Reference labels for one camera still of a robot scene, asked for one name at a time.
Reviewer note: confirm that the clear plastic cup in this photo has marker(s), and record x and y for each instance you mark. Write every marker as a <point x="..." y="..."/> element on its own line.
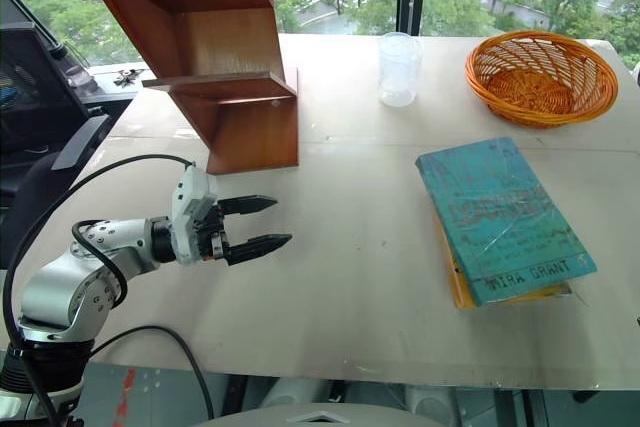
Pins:
<point x="397" y="69"/>

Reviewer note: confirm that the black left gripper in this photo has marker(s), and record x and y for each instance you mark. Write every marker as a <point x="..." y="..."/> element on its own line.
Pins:
<point x="212" y="234"/>

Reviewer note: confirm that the yellow book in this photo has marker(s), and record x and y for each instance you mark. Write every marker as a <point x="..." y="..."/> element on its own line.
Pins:
<point x="461" y="287"/>

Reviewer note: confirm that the black office chair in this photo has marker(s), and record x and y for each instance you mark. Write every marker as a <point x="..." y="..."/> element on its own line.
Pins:
<point x="55" y="167"/>

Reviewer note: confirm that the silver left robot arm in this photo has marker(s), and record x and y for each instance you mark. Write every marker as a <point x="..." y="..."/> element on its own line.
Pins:
<point x="65" y="287"/>

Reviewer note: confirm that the teal paperback book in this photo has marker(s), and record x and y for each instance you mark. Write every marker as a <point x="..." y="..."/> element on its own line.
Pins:
<point x="505" y="219"/>

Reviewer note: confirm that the brown wooden bookshelf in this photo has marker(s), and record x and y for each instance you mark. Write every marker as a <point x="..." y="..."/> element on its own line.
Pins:
<point x="220" y="72"/>

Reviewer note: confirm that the grey robot torso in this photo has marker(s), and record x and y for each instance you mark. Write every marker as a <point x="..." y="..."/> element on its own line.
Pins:
<point x="320" y="414"/>

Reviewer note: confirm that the orange wicker basket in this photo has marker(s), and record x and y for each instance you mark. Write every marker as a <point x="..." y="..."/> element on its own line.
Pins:
<point x="542" y="78"/>

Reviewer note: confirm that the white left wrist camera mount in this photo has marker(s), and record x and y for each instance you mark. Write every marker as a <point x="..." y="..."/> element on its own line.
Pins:
<point x="189" y="207"/>

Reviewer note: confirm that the black monitor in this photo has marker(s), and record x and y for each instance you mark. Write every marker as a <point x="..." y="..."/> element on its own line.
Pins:
<point x="30" y="82"/>

